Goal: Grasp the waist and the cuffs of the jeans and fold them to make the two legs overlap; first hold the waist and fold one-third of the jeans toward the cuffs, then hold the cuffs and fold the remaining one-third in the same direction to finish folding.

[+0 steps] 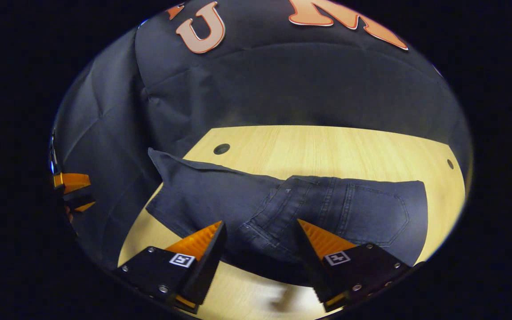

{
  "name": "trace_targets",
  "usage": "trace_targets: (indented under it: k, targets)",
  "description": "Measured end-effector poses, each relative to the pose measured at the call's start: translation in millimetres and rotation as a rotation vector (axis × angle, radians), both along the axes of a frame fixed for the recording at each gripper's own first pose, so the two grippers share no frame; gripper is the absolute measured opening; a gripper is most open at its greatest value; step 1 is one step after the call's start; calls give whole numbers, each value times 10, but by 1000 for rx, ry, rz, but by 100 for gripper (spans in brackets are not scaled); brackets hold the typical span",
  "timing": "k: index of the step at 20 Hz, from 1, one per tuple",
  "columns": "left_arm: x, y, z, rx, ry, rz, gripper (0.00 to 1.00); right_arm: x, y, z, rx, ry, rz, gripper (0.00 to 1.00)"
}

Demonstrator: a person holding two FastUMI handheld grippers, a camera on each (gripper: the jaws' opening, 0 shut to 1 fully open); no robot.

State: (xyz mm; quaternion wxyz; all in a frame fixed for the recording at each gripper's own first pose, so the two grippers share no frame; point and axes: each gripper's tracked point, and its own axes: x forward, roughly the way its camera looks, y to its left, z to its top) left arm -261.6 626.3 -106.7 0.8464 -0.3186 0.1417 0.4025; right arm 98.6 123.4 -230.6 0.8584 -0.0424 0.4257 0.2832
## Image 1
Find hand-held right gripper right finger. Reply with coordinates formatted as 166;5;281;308
297;219;412;312

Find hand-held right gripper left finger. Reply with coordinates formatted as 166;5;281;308
113;221;228;314

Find dark denim jeans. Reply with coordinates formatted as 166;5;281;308
146;148;429;287

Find black backdrop cloth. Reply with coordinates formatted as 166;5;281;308
52;0;472;267

